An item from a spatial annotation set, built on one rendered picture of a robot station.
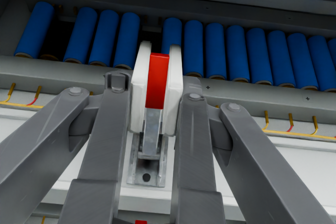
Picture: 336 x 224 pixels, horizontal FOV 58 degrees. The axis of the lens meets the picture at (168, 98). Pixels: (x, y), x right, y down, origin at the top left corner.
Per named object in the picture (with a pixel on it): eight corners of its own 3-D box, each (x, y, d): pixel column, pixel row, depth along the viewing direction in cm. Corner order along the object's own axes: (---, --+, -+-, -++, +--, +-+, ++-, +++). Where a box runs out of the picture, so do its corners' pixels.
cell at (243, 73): (240, 39, 31) (246, 92, 27) (223, 37, 31) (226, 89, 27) (246, 25, 29) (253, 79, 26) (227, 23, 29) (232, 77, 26)
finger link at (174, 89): (168, 85, 15) (183, 87, 15) (170, 42, 21) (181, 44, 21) (161, 136, 16) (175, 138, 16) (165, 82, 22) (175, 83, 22)
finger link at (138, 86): (141, 134, 16) (127, 133, 16) (148, 80, 22) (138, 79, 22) (146, 83, 15) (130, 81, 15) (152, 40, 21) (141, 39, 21)
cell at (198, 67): (200, 34, 31) (201, 86, 27) (182, 32, 30) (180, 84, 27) (204, 20, 29) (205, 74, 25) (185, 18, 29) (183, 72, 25)
